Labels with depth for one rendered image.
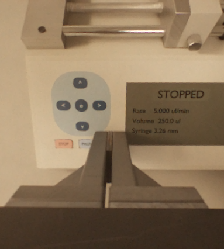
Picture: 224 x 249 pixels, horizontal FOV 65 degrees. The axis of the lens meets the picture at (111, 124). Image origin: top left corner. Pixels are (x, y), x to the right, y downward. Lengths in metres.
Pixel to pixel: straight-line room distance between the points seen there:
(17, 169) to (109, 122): 0.12
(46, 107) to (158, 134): 0.10
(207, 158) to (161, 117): 0.06
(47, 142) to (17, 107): 0.09
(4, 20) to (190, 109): 0.29
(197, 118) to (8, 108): 0.21
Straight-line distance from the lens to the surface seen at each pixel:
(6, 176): 0.23
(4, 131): 0.24
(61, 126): 0.16
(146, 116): 0.16
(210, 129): 0.18
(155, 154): 0.17
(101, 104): 0.15
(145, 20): 0.18
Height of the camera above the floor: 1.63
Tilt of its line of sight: 71 degrees down
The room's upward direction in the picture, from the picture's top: 2 degrees counter-clockwise
